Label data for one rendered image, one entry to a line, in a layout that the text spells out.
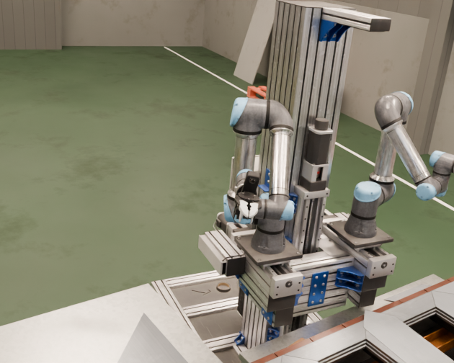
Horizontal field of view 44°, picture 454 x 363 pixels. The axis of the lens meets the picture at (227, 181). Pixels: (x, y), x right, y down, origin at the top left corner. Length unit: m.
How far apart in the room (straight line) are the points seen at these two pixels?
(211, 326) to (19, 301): 1.33
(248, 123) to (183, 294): 1.65
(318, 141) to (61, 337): 1.29
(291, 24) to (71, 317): 1.44
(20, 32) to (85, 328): 10.72
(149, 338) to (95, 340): 0.17
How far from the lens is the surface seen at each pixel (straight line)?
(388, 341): 2.37
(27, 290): 4.06
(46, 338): 1.91
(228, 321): 3.37
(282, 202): 2.07
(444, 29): 7.18
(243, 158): 2.25
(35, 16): 12.36
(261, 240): 2.39
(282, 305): 2.45
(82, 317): 1.98
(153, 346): 1.81
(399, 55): 7.94
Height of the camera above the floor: 2.22
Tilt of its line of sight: 23 degrees down
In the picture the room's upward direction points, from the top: 5 degrees clockwise
